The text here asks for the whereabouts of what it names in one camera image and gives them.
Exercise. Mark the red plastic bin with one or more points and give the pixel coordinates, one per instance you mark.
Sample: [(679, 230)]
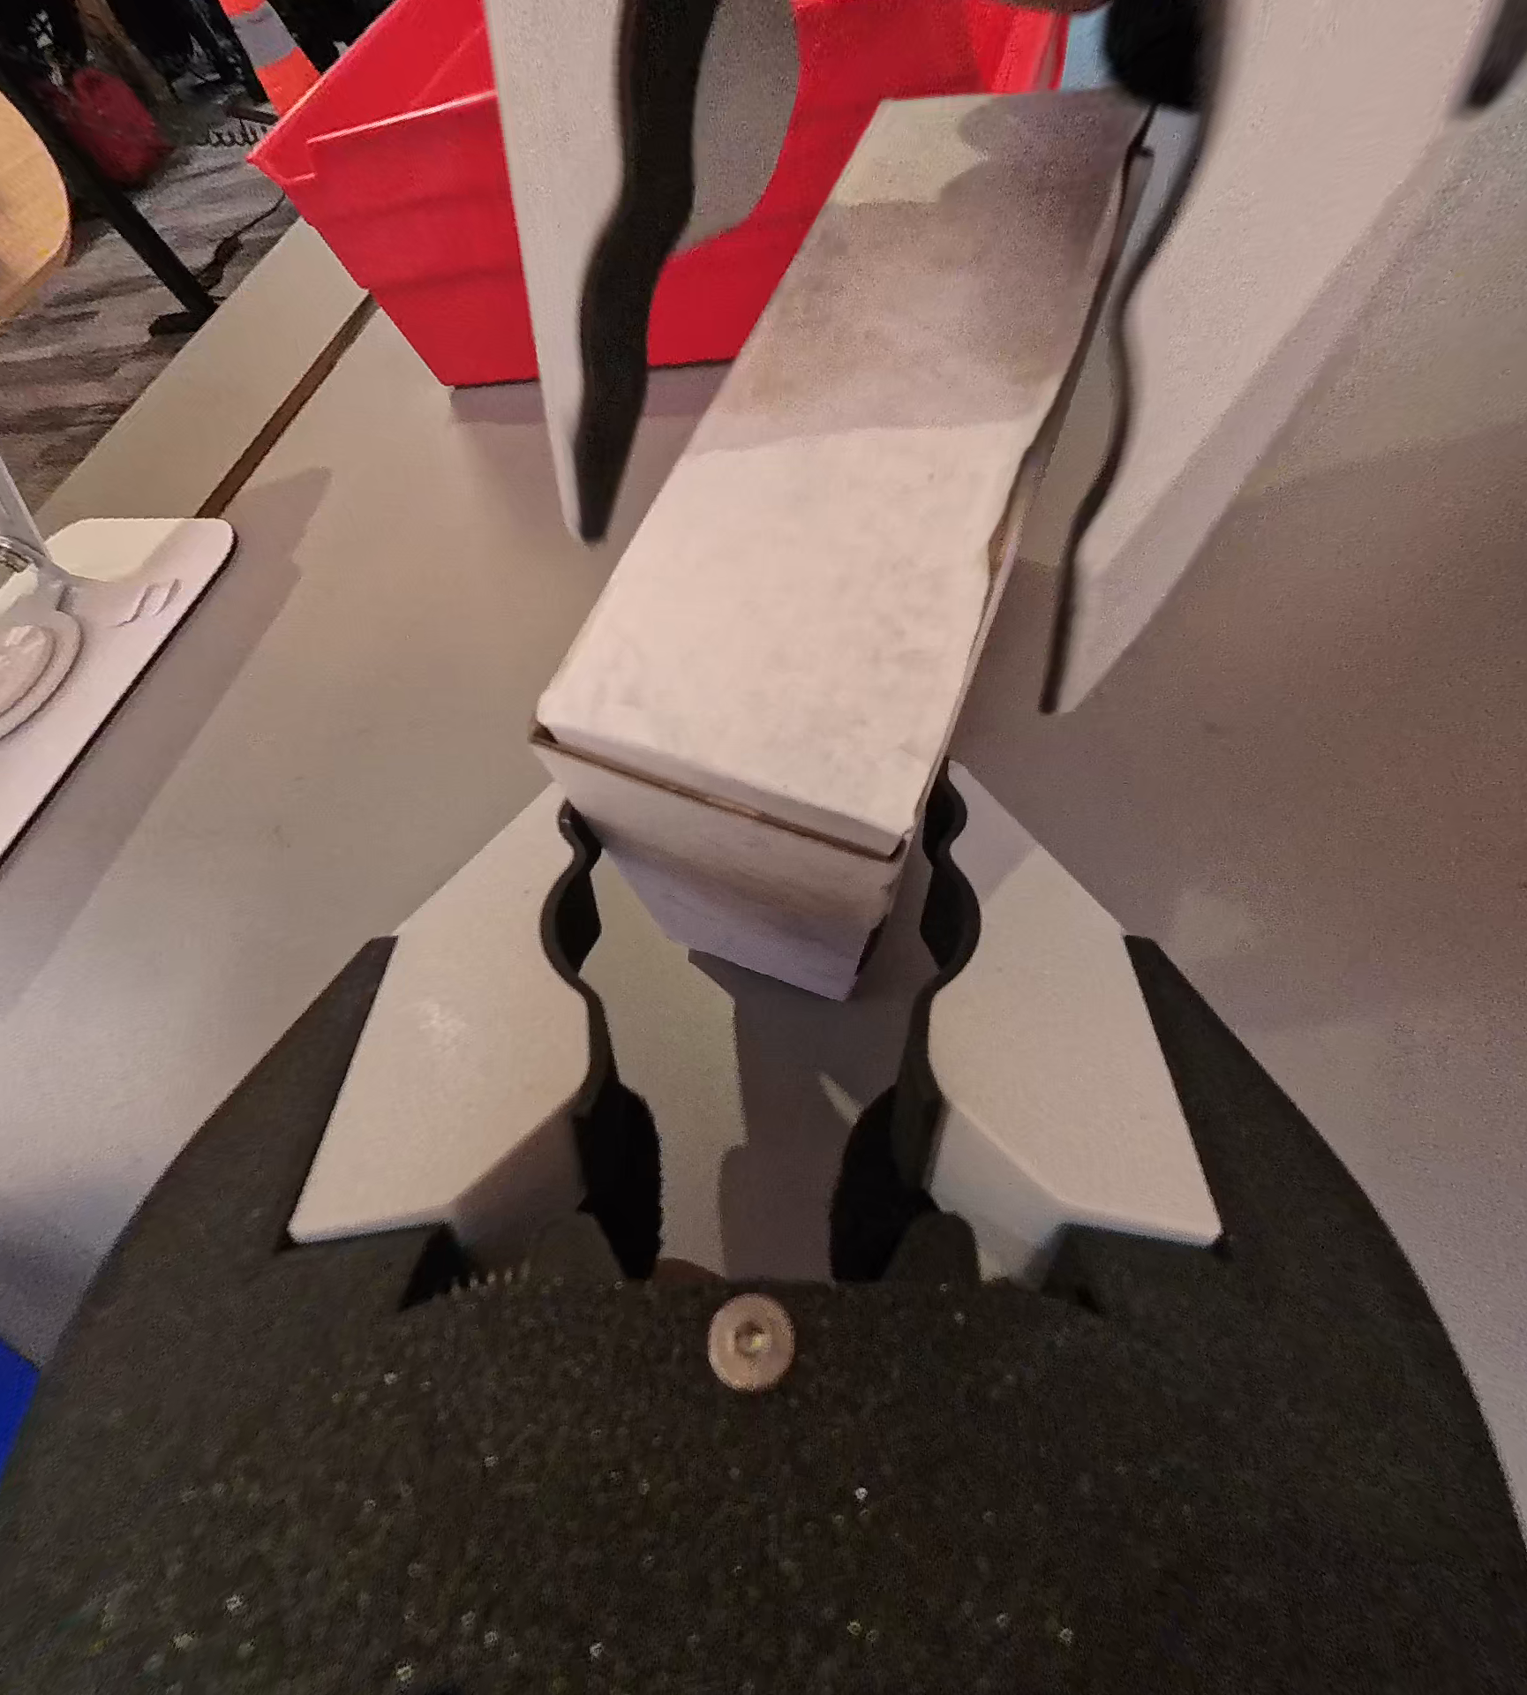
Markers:
[(422, 197)]

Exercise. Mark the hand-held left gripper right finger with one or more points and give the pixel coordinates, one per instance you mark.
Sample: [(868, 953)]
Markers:
[(1069, 1084)]

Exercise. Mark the orange traffic cone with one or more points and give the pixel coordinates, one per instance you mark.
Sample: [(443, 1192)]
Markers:
[(268, 42)]

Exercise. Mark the red bag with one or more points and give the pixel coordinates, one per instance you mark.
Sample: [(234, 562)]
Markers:
[(105, 121)]

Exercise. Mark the white cardboard mailer box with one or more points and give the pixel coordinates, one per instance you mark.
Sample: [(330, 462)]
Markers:
[(817, 556)]

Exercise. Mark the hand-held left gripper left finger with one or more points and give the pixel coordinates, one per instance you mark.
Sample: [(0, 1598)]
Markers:
[(460, 1065)]

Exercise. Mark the white metal document stand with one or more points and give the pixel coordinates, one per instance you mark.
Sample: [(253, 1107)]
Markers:
[(121, 597)]

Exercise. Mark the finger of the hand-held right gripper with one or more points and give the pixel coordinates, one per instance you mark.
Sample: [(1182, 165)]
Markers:
[(555, 197), (1269, 266)]

